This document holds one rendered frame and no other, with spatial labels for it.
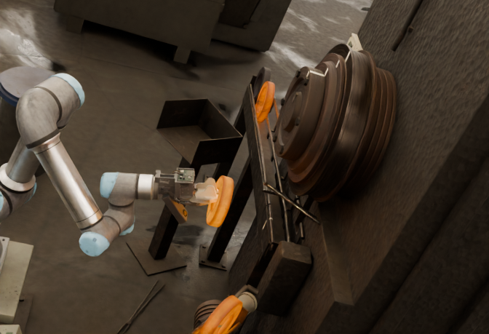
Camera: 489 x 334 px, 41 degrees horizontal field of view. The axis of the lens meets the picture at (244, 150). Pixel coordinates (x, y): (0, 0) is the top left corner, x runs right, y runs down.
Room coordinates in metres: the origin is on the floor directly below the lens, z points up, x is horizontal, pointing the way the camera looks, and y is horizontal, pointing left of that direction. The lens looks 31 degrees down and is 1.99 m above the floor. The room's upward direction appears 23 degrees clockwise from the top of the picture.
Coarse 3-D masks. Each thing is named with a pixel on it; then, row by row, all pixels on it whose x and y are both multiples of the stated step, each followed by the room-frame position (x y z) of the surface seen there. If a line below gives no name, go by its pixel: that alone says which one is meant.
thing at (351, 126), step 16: (336, 48) 1.91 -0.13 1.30; (352, 64) 1.72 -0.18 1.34; (368, 64) 1.77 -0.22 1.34; (352, 80) 1.66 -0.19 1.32; (368, 80) 1.70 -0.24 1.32; (352, 96) 1.63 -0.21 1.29; (368, 96) 1.66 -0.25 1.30; (352, 112) 1.61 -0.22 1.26; (352, 128) 1.59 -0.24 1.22; (336, 144) 1.56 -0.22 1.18; (352, 144) 1.58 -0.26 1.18; (336, 160) 1.57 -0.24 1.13; (288, 176) 1.79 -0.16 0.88; (320, 176) 1.55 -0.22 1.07; (336, 176) 1.57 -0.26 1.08; (304, 192) 1.60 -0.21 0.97; (320, 192) 1.61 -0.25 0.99
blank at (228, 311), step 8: (232, 296) 1.30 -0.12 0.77; (224, 304) 1.26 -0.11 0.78; (232, 304) 1.27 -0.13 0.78; (240, 304) 1.30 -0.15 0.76; (216, 312) 1.23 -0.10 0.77; (224, 312) 1.24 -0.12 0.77; (232, 312) 1.27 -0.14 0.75; (208, 320) 1.22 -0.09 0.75; (216, 320) 1.22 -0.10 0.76; (224, 320) 1.24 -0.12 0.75; (232, 320) 1.30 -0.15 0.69; (208, 328) 1.21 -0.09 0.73; (216, 328) 1.21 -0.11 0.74; (224, 328) 1.28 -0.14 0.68
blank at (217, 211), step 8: (224, 176) 1.63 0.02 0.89; (216, 184) 1.66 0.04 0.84; (224, 184) 1.59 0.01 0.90; (232, 184) 1.60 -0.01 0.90; (224, 192) 1.56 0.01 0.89; (232, 192) 1.58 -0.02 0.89; (224, 200) 1.55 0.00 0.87; (208, 208) 1.63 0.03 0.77; (216, 208) 1.54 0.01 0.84; (224, 208) 1.54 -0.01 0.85; (208, 216) 1.58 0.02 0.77; (216, 216) 1.53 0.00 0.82; (224, 216) 1.53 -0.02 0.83; (208, 224) 1.55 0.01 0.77; (216, 224) 1.54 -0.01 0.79
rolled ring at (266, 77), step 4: (264, 68) 2.85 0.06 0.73; (268, 68) 2.86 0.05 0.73; (260, 72) 2.90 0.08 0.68; (264, 72) 2.82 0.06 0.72; (268, 72) 2.83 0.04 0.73; (260, 76) 2.90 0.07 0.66; (264, 76) 2.79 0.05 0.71; (268, 76) 2.80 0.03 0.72; (256, 80) 2.90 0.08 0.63; (260, 80) 2.90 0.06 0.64; (264, 80) 2.78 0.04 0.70; (268, 80) 2.79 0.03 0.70; (256, 84) 2.89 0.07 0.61; (260, 84) 2.90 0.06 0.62; (256, 88) 2.89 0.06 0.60; (260, 88) 2.77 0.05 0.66; (256, 92) 2.87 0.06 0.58; (256, 96) 2.78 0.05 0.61; (256, 100) 2.76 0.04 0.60
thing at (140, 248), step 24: (168, 120) 2.25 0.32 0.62; (192, 120) 2.34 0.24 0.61; (216, 120) 2.30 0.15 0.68; (192, 144) 2.19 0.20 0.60; (216, 144) 2.11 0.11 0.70; (192, 168) 2.16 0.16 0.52; (168, 216) 2.16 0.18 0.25; (144, 240) 2.24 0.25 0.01; (168, 240) 2.18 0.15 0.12; (144, 264) 2.10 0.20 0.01; (168, 264) 2.16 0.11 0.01
